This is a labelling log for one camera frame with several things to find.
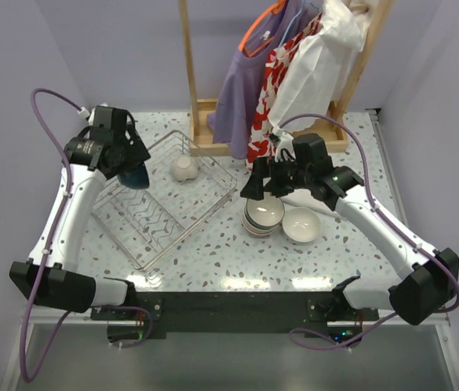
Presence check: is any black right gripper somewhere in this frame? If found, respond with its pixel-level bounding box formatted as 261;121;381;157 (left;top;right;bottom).
240;155;312;201

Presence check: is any teal and white bowl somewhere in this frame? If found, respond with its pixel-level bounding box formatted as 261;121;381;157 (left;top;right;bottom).
244;193;285;229

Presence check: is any blue floral bowl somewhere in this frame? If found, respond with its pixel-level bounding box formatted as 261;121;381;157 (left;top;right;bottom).
117;164;150;190

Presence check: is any white ribbed bowl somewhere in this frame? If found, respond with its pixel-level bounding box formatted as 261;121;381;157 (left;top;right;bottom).
282;207;321;243

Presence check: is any beige bowl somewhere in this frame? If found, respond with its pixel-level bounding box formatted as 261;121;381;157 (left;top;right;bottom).
243;221;277;233

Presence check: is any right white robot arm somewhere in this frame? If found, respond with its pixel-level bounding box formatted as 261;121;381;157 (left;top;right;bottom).
240;134;459;326

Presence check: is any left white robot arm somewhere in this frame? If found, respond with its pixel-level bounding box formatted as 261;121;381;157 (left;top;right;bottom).
9;106;151;319

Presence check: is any wooden clothes rack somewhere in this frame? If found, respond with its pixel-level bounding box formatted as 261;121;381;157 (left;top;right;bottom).
178;0;397;158

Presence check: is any red white floral garment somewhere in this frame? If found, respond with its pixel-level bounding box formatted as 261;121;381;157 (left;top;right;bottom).
245;11;322;170

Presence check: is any folded white cloth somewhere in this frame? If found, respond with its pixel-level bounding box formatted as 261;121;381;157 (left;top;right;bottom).
280;153;361;211

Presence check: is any purple shirt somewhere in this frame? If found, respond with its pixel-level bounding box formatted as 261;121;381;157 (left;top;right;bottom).
207;1;296;160

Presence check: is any white hanging garment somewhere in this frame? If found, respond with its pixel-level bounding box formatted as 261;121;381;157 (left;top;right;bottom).
269;1;378;127

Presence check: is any orange hanger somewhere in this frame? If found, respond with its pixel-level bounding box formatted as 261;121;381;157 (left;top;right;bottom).
238;0;290;58

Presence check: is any blue hanger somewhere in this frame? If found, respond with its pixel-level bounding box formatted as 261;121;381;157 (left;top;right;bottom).
279;0;322;46

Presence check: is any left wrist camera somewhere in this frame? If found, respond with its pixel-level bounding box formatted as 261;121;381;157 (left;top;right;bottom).
77;107;95;125

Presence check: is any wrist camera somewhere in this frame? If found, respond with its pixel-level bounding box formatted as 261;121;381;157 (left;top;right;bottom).
269;127;295;162
77;107;95;125

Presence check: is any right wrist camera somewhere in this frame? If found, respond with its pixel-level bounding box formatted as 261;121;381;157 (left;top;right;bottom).
269;127;295;162

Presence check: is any wire dish rack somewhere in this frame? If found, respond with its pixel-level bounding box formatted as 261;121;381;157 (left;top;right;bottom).
81;130;237;275

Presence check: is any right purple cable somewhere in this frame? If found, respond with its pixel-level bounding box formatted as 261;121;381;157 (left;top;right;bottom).
278;113;459;351

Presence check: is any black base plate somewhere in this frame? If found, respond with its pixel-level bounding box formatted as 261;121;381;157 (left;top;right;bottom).
91;292;378;342

